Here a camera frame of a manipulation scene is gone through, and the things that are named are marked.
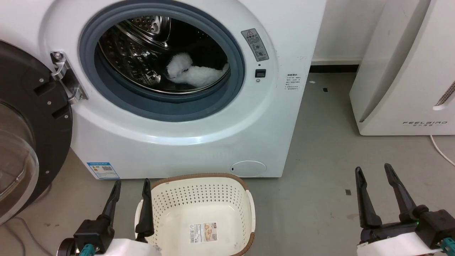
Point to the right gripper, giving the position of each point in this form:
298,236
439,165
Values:
435,227

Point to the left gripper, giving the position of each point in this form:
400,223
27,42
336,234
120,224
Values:
94,234

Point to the cream perforated laundry basket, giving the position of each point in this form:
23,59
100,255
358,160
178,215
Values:
199,199

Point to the white front-load washing machine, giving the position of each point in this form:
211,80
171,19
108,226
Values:
213,142

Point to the blue energy label sticker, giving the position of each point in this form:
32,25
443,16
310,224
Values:
103,171

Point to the paper product label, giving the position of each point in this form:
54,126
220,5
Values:
203,233

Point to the grey rubber door gasket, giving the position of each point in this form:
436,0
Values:
170,106

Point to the oval drain filter cover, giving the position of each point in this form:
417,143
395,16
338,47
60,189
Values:
248,168

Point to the black round washer door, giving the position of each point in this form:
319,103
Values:
42,106

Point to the white air purifier appliance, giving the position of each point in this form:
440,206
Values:
401,71

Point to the silver metal door hinge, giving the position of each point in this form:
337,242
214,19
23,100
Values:
65,76

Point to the white fluffy towel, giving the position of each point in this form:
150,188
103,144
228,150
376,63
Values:
199,75

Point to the small printed text sticker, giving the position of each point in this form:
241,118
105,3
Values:
293,81

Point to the perforated steel washer drum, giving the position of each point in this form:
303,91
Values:
131,53

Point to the black door latch socket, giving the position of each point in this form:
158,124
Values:
260,73

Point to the grey warning sticker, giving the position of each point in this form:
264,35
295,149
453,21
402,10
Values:
255,45

